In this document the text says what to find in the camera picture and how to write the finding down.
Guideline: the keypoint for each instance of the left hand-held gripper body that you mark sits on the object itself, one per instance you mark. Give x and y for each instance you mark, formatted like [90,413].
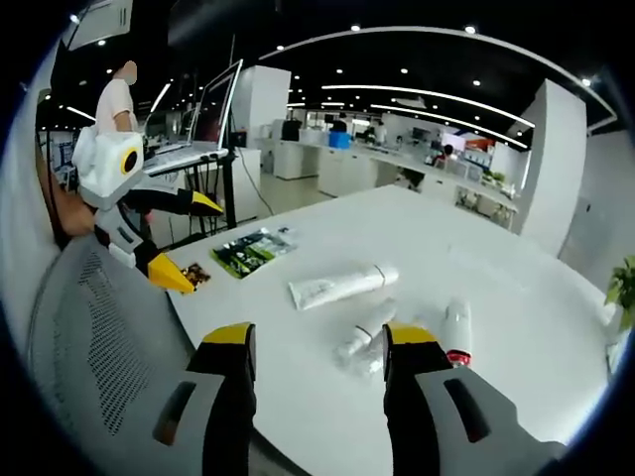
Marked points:
[111,171]

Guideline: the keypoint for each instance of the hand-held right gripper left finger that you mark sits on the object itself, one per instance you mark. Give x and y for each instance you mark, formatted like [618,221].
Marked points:
[218,396]

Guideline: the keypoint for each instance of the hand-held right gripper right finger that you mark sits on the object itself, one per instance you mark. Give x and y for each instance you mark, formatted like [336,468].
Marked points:
[426,396]

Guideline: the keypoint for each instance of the clear skincare bottle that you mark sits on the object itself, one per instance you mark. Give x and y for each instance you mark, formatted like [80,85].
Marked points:
[367,359]

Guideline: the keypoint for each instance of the white skincare bottle red band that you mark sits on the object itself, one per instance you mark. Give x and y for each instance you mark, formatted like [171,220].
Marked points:
[459,329]

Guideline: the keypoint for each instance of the small white skincare tube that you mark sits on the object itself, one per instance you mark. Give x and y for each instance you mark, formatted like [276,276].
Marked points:
[369,332]

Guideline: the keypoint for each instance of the large white skincare tube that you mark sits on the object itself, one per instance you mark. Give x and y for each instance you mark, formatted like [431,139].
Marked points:
[342,286]

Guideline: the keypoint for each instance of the blue storage bin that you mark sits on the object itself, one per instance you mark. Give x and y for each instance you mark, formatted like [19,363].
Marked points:
[340,139]

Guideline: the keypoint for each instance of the small dark gold packet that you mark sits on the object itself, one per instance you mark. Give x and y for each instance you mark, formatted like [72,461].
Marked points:
[196,273]

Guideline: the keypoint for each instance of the black laptop stand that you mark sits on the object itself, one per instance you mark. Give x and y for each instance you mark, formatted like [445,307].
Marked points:
[228,183]

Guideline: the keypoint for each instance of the open laptop on stand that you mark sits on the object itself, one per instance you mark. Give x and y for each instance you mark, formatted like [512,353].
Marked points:
[198,129]

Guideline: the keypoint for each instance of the green black sachet packets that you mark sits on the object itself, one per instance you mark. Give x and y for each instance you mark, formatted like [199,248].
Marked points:
[253,251]

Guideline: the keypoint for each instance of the grey mesh office chair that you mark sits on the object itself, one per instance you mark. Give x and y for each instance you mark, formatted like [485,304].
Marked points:
[99,347]

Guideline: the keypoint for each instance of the white table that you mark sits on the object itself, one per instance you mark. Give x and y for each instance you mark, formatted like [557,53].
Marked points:
[421,277]

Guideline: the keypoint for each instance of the long white counter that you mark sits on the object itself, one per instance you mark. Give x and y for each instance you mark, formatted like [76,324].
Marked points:
[387,171]

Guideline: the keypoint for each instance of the green potted plant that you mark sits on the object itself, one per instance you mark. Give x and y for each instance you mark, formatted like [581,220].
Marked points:
[622,290]

